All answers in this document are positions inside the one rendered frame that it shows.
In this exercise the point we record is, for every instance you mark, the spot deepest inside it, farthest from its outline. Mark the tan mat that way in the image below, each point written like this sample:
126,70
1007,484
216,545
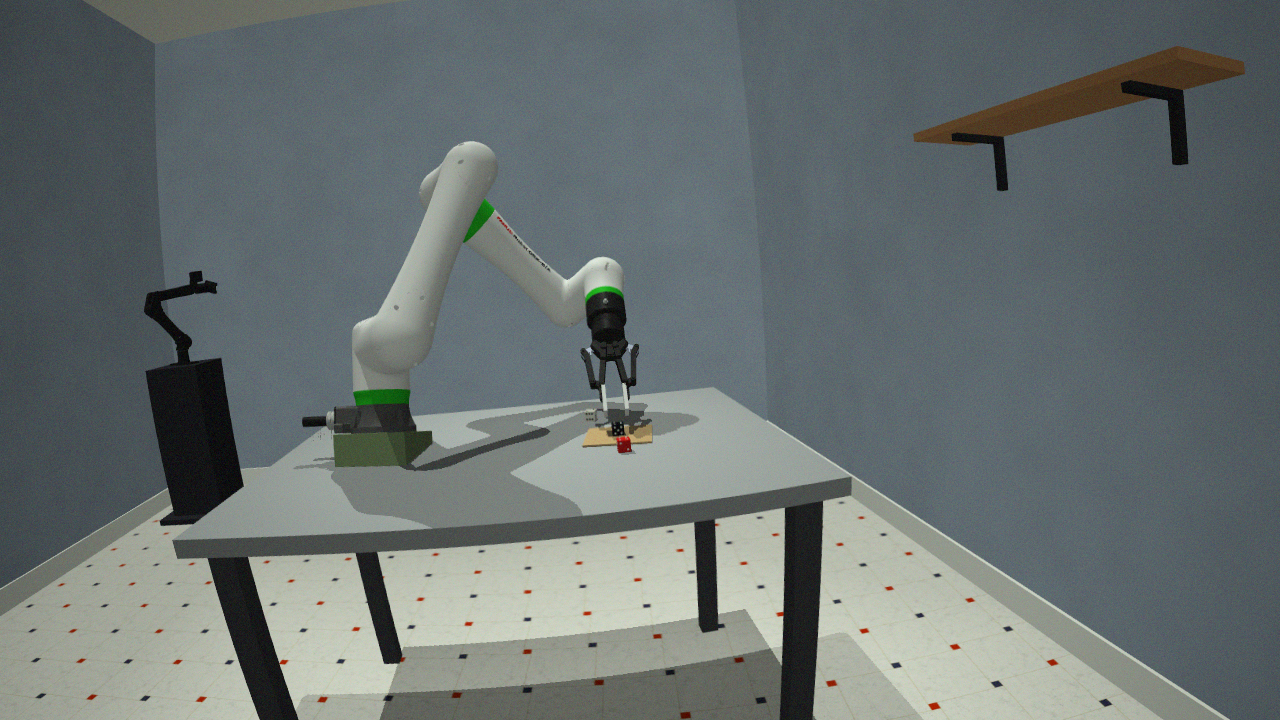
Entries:
638,434

